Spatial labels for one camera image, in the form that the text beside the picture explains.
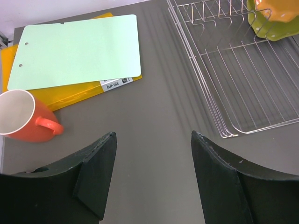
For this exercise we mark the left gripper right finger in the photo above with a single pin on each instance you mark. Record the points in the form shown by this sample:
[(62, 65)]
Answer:
[(234, 190)]

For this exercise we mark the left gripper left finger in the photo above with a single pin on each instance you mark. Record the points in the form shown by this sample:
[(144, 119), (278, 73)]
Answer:
[(72, 190)]

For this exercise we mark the green polka dot plate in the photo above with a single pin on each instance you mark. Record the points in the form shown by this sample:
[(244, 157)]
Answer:
[(271, 30)]

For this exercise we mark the orange polka dot plate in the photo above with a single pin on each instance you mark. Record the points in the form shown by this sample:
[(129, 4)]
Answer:
[(278, 10)]

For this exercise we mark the orange mug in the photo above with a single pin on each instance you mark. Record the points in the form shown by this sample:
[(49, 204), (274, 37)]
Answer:
[(24, 117)]

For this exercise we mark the yellow cutting board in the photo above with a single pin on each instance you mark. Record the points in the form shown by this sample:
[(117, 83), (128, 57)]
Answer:
[(61, 96)]

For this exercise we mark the light green cutting board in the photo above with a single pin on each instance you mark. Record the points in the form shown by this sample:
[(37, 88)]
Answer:
[(58, 54)]

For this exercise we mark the metal wire dish rack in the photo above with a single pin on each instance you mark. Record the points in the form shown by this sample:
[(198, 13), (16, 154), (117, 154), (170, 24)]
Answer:
[(250, 84)]

